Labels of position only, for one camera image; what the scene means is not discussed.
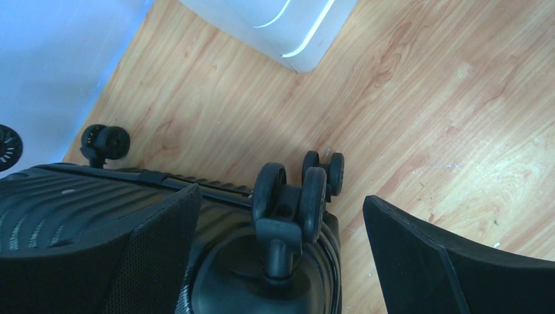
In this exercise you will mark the white three-drawer storage unit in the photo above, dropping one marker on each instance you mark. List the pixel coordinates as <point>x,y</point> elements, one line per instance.
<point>294,33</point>

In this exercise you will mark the black ribbed hard-shell suitcase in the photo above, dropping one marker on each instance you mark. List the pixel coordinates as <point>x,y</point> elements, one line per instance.
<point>273,248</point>

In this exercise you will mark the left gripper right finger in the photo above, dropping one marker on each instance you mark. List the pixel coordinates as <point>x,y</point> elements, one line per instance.
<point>425,269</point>

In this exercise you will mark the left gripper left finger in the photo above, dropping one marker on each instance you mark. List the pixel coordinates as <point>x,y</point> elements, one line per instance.
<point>135,264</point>

